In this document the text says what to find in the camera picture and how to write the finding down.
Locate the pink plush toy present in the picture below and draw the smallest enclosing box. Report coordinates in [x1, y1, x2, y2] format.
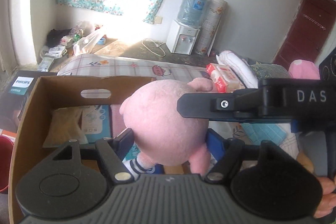
[120, 78, 214, 178]

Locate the pink textured sponge pad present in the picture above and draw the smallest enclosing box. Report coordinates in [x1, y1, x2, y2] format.
[110, 105, 126, 137]

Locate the person's right hand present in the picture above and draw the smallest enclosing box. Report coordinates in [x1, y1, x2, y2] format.
[314, 177, 336, 218]

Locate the red tissue pack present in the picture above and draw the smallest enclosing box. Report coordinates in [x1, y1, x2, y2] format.
[206, 63, 245, 93]

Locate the translucent plastic bag bundle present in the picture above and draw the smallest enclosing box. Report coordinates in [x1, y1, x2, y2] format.
[209, 122, 297, 151]

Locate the blue face mask box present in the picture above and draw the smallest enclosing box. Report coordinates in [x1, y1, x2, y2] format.
[80, 105, 112, 143]

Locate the pink plush on bed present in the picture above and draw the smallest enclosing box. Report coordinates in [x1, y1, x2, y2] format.
[288, 60, 320, 80]

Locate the white rolled quilt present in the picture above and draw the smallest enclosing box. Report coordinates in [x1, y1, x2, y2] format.
[216, 51, 258, 89]

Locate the brown paper bag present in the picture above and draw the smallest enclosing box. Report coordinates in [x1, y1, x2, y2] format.
[43, 107, 88, 148]

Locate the grey patterned blanket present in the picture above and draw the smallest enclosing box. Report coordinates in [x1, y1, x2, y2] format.
[249, 64, 291, 80]

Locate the dark red door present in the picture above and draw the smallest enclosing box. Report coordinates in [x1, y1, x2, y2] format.
[273, 0, 335, 69]

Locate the white water dispenser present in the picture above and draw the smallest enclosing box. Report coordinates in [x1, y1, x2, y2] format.
[166, 20, 200, 55]

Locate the brown cardboard box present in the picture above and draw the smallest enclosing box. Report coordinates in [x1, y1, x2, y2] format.
[7, 75, 185, 224]

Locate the rolled floral mat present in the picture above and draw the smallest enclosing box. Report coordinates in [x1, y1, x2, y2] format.
[195, 0, 227, 56]

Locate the blue water jug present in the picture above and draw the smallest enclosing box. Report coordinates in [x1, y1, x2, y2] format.
[177, 0, 208, 28]

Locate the red bucket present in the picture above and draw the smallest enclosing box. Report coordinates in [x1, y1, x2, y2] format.
[0, 135, 14, 193]

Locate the black Philips box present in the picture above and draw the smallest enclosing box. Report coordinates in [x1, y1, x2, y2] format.
[1, 71, 57, 133]

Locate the white power cord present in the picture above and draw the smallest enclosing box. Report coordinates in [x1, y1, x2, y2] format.
[140, 38, 167, 58]

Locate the clutter pile by wall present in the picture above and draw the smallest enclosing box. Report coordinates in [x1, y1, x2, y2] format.
[37, 21, 117, 72]

